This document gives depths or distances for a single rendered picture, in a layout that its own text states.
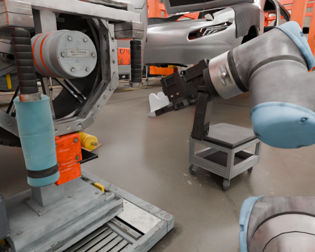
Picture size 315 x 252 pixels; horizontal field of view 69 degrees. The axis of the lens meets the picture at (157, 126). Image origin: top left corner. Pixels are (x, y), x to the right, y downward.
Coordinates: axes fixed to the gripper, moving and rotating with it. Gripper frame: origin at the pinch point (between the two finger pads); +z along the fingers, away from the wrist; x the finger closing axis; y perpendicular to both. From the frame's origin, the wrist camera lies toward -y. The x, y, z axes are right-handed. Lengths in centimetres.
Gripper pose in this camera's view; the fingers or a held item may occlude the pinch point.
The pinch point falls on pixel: (152, 116)
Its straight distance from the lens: 61.4
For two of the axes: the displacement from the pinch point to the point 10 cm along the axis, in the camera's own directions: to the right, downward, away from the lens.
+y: -3.5, -9.4, -0.2
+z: -7.4, 2.7, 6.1
